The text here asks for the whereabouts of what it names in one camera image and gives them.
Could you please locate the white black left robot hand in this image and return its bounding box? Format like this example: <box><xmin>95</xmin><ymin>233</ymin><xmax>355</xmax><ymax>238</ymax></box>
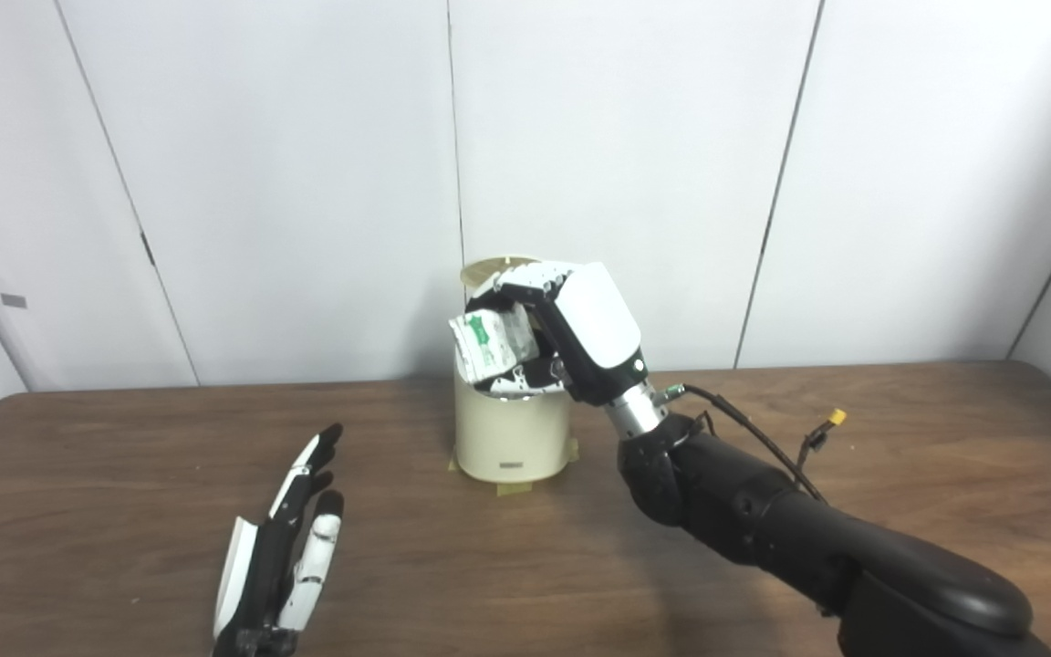
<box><xmin>213</xmin><ymin>422</ymin><xmax>346</xmax><ymax>657</ymax></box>

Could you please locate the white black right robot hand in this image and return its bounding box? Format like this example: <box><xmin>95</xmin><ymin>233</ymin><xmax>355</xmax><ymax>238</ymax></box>
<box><xmin>466</xmin><ymin>261</ymin><xmax>650</xmax><ymax>407</ymax></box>

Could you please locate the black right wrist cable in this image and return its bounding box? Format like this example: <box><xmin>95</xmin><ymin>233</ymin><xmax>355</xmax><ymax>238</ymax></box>
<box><xmin>656</xmin><ymin>383</ymin><xmax>848</xmax><ymax>503</ymax></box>

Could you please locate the green white milk carton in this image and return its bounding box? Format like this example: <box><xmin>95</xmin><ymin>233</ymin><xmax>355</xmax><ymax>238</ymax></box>
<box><xmin>449</xmin><ymin>304</ymin><xmax>540</xmax><ymax>382</ymax></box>

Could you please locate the cream-colored bin body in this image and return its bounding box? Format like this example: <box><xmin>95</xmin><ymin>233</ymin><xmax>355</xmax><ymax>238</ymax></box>
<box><xmin>453</xmin><ymin>365</ymin><xmax>574</xmax><ymax>485</ymax></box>

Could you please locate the cream round bin lid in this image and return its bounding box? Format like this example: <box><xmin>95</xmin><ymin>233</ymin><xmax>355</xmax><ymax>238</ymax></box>
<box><xmin>460</xmin><ymin>257</ymin><xmax>536</xmax><ymax>295</ymax></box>

